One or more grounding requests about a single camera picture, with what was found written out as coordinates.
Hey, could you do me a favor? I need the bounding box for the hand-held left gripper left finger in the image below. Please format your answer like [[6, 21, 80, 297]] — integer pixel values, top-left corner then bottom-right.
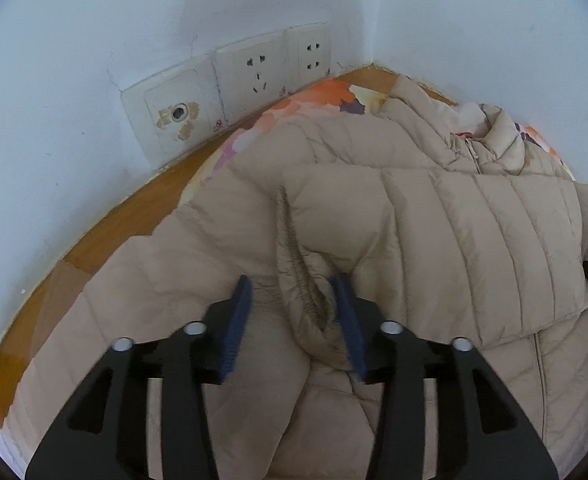
[[26, 274, 254, 480]]

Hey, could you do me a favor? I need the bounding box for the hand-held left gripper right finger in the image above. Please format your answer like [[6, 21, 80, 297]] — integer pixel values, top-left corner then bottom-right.
[[331, 273, 559, 480]]

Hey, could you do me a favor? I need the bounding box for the beige puffer jacket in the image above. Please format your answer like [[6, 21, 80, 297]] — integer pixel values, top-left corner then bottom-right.
[[2, 76, 588, 480]]

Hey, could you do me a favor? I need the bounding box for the orange floral bedsheet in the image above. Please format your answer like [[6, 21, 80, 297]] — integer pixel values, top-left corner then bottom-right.
[[181, 78, 575, 206]]

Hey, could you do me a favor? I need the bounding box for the white coaxial wall socket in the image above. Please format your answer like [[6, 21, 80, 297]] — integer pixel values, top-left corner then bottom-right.
[[120, 54, 223, 171]]

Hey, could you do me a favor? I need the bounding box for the white five-hole wall socket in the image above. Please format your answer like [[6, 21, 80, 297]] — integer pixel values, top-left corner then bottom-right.
[[211, 31, 295, 127]]

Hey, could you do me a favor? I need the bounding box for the white four-hole wall socket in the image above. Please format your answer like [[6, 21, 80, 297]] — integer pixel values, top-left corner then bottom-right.
[[284, 20, 333, 92]]

